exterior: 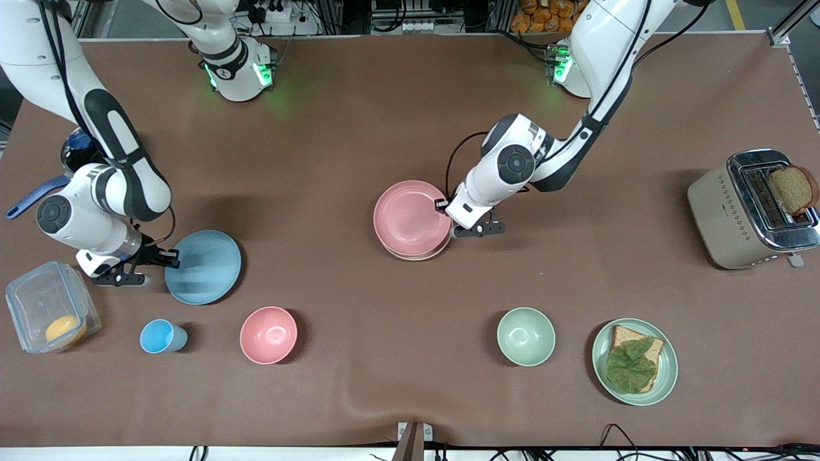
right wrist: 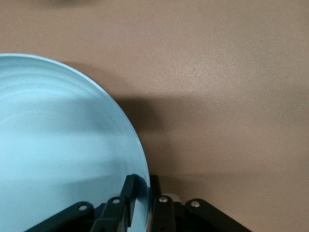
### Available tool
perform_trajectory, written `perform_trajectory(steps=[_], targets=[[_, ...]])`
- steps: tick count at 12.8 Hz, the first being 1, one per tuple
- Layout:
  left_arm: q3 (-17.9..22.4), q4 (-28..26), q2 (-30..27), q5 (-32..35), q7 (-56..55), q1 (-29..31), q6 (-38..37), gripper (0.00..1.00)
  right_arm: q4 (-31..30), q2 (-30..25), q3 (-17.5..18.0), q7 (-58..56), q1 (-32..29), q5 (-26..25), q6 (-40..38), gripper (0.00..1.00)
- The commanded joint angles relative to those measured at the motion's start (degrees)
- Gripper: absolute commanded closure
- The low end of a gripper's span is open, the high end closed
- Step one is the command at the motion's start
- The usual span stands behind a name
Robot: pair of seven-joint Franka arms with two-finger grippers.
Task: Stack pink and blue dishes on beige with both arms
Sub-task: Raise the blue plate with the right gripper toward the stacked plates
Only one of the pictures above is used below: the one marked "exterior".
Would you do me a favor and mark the green lettuce leaf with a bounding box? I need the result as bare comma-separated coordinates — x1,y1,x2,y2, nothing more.
606,337,659,394

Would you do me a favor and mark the wide shallow beige bowl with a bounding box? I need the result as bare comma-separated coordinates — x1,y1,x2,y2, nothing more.
377,230,451,262

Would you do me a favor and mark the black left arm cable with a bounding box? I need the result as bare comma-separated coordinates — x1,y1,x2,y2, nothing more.
445,0,709,193

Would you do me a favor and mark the metal mount bracket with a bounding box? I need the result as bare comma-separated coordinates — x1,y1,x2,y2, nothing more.
397,421,433,461

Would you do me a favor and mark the beige and chrome toaster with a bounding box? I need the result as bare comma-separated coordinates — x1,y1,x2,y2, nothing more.
687,149,820,270

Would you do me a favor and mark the wide shallow blue bowl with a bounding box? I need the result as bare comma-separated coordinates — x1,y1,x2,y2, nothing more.
164,230,243,306

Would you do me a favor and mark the yellow orange fruit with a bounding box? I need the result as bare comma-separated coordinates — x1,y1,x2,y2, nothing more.
45,315,87,346

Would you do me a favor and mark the small deep pink bowl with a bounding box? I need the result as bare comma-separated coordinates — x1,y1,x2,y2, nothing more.
240,306,299,366

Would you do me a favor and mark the light blue plastic cup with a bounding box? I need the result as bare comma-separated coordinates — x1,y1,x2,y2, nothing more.
140,319,188,354

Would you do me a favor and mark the steel saucepan blue handle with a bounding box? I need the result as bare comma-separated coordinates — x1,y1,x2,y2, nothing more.
5,128,106,220

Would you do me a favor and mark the clear plastic container blue seal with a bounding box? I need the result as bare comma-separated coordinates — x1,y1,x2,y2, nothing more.
5,260,102,355

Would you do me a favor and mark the pile of orange fruits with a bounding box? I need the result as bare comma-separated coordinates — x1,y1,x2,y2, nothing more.
511,0,577,33

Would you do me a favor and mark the aluminium frame rail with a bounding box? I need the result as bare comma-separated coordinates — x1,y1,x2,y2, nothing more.
769,6,820,132

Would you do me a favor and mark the black floor cable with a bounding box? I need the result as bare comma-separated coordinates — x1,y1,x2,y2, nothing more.
600,423,648,452

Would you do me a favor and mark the brown toast slice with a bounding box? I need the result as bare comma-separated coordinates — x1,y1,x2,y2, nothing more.
767,165,819,216

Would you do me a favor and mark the brown bread slice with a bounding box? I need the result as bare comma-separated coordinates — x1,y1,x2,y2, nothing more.
609,325,666,394

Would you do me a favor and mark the light green plate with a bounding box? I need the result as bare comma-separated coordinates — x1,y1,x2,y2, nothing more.
591,318,678,407

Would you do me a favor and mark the brown table cloth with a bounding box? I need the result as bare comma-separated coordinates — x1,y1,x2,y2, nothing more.
0,32,820,449

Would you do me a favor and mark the white power strip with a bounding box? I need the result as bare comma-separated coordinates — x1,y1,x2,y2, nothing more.
247,0,321,36

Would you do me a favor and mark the small deep green bowl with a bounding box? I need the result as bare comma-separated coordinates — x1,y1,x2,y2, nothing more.
497,307,557,368

